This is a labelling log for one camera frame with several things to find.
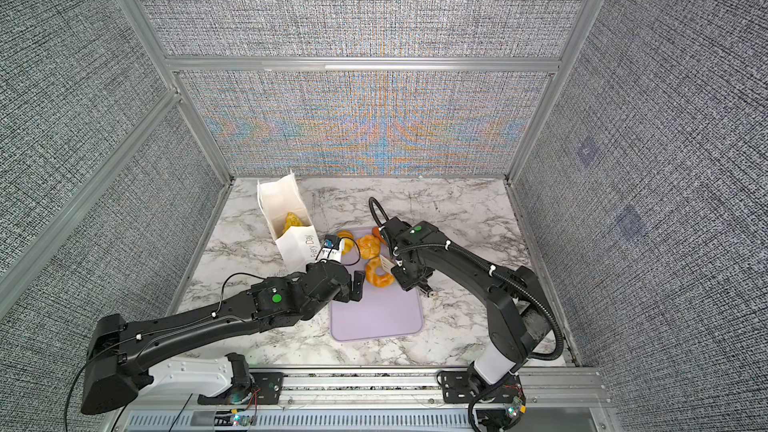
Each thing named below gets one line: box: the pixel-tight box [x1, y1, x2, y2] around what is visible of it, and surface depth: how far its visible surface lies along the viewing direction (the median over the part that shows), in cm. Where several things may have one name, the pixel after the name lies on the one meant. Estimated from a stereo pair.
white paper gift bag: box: [257, 169, 322, 274], surface depth 84 cm
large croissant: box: [277, 212, 303, 239], surface depth 97 cm
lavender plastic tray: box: [330, 227, 423, 342], surface depth 85 cm
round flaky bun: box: [358, 234, 381, 260], surface depth 97 cm
